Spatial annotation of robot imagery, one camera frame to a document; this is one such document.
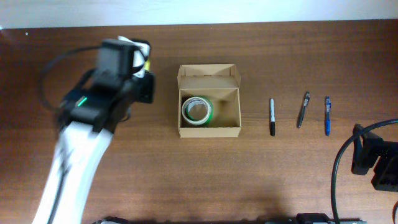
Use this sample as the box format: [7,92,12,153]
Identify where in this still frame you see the yellow highlighter marker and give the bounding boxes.
[144,60,150,71]

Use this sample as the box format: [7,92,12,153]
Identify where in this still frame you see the white masking tape roll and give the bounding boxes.
[182,103,206,122]

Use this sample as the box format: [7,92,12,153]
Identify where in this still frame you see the green tape roll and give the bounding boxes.
[183,96,214,126]

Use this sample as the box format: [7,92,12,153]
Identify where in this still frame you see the black and white marker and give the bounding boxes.
[269,98,275,136]

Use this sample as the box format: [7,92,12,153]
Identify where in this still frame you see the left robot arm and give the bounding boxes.
[33,36,155,223]

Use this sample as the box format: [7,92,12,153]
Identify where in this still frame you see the blue pen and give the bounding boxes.
[325,96,331,136]

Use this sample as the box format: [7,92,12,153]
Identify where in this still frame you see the dark grey pen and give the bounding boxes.
[297,91,310,128]

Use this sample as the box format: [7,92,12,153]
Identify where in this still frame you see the open brown cardboard box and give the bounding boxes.
[177,64,242,138]

